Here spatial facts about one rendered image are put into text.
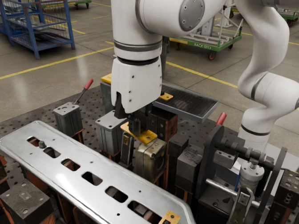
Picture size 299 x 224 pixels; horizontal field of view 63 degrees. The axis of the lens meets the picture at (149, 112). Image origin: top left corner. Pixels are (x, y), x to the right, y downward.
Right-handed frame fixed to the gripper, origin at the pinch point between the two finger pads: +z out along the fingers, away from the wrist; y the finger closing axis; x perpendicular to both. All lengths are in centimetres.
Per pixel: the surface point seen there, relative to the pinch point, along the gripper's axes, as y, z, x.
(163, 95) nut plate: -29.0, 12.5, -16.9
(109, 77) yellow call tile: -26, 14, -44
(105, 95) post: -23, 21, -43
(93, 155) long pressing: -2.3, 28.8, -24.9
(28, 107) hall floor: -54, 138, -251
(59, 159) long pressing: 6.7, 28.9, -31.6
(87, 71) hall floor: -170, 142, -293
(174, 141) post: -17.8, 18.1, -2.5
